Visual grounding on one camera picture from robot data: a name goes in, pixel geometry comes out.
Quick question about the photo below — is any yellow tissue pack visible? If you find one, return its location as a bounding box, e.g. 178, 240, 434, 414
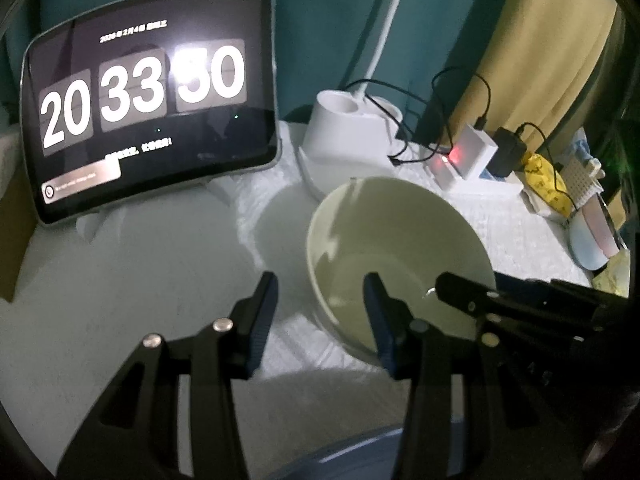
592, 250, 631, 296

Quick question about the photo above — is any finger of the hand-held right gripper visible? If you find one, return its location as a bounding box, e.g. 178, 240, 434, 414
435, 272, 601, 343
495, 272, 626, 308

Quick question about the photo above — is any white container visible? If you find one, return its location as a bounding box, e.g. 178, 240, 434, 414
562, 155, 606, 221

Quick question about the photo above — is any teal curtain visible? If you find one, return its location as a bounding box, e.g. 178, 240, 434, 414
0, 0, 516, 126

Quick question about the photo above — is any tablet with clock display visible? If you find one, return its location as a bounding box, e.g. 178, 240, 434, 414
21, 0, 282, 225

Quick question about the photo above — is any black charger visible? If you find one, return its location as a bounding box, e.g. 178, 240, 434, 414
487, 127, 528, 178

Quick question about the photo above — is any pale blue bowl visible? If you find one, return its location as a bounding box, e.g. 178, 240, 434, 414
570, 210, 611, 271

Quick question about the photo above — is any blue plate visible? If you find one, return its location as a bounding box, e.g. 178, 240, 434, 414
270, 422, 416, 480

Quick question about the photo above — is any black cable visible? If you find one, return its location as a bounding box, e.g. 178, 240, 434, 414
345, 65, 493, 166
515, 121, 563, 171

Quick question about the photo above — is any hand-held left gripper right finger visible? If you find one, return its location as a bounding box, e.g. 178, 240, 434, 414
364, 272, 581, 480

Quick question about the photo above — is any white power strip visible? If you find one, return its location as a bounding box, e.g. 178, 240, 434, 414
425, 150, 525, 196

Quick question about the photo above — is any white desk lamp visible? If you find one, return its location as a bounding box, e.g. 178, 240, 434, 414
295, 0, 416, 201

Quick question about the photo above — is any white charger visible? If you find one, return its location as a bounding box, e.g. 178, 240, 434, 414
447, 122, 499, 181

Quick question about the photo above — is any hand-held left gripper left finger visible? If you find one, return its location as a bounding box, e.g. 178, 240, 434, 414
56, 271, 279, 480

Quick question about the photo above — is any cream bowl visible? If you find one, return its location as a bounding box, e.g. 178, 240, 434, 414
306, 176, 497, 365

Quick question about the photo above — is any yellow curtain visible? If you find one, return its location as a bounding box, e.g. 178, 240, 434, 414
450, 0, 621, 146

